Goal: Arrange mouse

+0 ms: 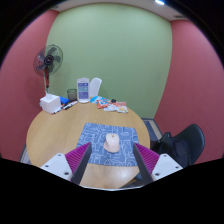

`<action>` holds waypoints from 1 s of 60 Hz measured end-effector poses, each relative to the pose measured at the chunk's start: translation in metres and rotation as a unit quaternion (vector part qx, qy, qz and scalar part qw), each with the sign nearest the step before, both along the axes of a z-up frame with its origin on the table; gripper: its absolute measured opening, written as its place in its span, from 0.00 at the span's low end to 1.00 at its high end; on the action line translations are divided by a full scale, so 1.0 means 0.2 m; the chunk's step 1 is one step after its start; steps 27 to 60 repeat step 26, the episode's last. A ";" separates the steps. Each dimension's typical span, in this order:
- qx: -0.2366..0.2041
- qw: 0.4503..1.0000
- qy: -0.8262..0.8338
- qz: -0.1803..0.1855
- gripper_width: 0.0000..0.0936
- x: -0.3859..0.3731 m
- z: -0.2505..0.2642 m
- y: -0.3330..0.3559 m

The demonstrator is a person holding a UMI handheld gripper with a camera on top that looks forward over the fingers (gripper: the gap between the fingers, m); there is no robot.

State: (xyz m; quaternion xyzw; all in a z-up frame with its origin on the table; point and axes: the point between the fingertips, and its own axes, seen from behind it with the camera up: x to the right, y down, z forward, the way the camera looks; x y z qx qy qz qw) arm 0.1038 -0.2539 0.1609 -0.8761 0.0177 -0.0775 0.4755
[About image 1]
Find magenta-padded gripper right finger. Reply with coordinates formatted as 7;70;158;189
132;142;184;186

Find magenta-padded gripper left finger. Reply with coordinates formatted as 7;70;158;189
39;141;93;185

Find pale pink computer mouse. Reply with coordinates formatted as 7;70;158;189
103;132;121;154

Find blue patterned mouse pad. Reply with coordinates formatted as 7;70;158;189
76;122;140;168

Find black office chair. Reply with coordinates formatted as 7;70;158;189
166;123;206;168

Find black-capped whiteboard marker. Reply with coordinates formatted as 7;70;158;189
54;104;66;114
64;100;79;111

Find white and orange snack packet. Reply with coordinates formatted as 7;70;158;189
103;101;129;114

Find white tissue box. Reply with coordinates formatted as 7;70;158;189
39;92;62;115

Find blue snack packet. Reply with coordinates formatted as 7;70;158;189
89;95;103;104

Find dark mesh pen cup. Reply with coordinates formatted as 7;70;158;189
66;88;78;102

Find white and blue sign stand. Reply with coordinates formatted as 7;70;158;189
76;77;91;104

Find black and red standing fan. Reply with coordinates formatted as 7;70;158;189
33;44;64;94

